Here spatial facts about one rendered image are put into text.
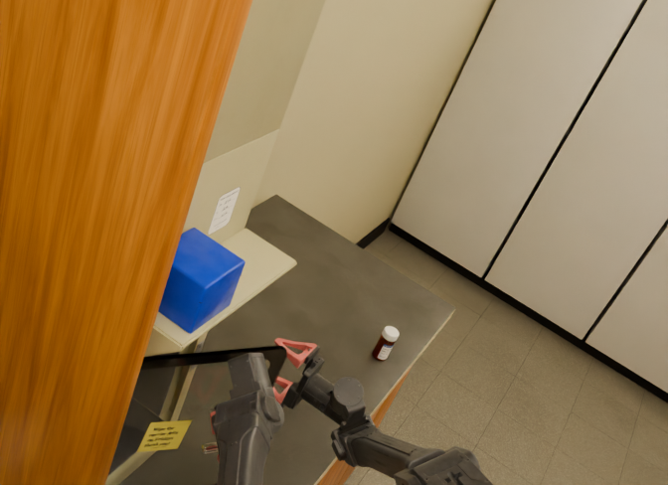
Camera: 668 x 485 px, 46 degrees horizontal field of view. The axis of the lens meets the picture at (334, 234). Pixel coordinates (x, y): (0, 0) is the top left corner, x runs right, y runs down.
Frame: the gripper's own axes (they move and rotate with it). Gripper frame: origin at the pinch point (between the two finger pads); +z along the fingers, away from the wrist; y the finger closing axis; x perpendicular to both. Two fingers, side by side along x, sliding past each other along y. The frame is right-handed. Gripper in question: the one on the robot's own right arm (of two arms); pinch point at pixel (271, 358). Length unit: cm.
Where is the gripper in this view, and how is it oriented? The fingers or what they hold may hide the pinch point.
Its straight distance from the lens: 160.3
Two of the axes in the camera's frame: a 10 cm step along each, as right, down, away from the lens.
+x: -4.6, 3.6, -8.1
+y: 3.5, -7.6, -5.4
